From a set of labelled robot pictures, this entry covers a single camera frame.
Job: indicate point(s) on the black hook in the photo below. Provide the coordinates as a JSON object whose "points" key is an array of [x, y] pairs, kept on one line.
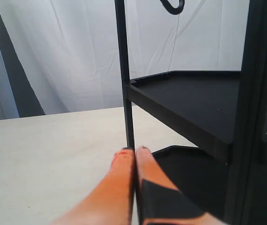
{"points": [[173, 10]]}

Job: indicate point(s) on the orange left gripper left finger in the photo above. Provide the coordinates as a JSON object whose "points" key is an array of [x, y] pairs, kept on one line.
{"points": [[111, 201]]}

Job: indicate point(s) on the white backdrop cloth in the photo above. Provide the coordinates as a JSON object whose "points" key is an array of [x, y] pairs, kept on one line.
{"points": [[63, 56]]}

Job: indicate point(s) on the black metal rack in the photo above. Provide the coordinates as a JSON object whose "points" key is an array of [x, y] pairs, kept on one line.
{"points": [[224, 114]]}

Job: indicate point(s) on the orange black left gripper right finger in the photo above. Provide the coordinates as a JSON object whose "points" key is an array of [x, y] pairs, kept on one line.
{"points": [[160, 200]]}

